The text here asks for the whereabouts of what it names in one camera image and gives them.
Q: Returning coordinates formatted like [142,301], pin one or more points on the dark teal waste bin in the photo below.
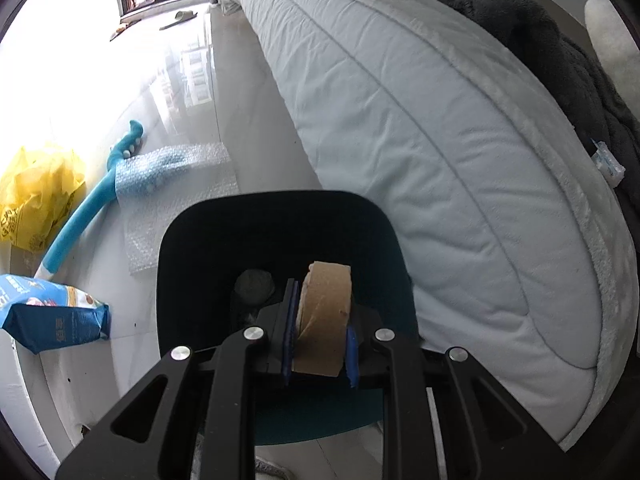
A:
[200,260]

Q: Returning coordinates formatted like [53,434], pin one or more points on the brown cardboard tape roll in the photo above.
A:
[322,315]

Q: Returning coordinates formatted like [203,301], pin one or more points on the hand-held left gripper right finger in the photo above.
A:
[351,360]

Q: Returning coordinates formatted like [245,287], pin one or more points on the bubble wrap sheet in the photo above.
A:
[175,195]

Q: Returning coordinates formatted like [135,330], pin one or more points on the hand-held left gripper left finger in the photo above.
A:
[292,340]

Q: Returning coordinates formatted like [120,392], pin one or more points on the dark grey fleece blanket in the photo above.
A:
[525,25]

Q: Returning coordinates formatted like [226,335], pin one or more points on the small clear plastic wrapper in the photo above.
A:
[607,162]

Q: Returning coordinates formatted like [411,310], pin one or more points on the bed with white mattress cover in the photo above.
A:
[400,135]

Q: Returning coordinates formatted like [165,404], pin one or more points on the grey fluffy slipper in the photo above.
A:
[275,470]

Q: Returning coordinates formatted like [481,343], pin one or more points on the blue snack packet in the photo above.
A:
[50,315]

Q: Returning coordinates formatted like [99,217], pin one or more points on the yellow plastic bag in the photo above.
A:
[35,195]

